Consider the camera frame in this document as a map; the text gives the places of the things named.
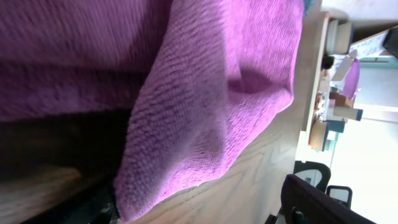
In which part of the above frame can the purple microfiber cloth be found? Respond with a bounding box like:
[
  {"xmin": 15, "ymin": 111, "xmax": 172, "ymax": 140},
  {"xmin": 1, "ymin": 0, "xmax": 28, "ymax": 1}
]
[{"xmin": 1, "ymin": 0, "xmax": 305, "ymax": 221}]

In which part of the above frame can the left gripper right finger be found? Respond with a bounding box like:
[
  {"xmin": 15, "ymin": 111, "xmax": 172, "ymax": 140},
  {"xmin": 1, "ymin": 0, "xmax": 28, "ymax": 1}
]
[{"xmin": 280, "ymin": 174, "xmax": 374, "ymax": 224}]

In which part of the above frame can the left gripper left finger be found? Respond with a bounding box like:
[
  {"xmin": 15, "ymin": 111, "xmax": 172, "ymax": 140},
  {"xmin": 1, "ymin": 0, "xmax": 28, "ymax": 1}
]
[{"xmin": 22, "ymin": 183, "xmax": 119, "ymax": 224}]

